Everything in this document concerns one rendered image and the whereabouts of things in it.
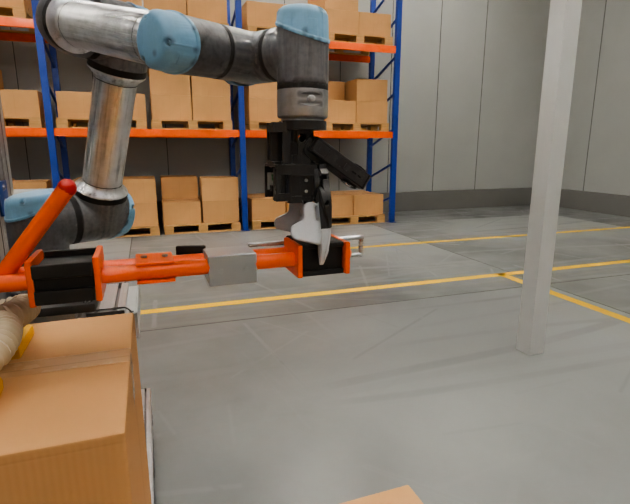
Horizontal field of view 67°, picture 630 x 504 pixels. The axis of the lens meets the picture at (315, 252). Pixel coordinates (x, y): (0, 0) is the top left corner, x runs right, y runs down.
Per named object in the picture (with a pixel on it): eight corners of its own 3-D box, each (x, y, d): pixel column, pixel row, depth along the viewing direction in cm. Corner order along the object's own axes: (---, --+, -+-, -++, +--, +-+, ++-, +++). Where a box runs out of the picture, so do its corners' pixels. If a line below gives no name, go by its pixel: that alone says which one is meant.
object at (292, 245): (298, 278, 71) (297, 245, 70) (284, 267, 77) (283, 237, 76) (350, 273, 73) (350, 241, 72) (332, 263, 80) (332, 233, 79)
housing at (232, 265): (209, 288, 67) (208, 257, 66) (203, 276, 74) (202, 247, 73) (258, 283, 70) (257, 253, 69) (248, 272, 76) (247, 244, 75)
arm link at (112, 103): (51, 229, 115) (71, -17, 91) (110, 221, 127) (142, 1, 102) (75, 255, 109) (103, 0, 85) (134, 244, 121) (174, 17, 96)
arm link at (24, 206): (0, 252, 106) (-9, 190, 103) (62, 242, 116) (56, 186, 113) (22, 260, 98) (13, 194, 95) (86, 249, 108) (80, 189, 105)
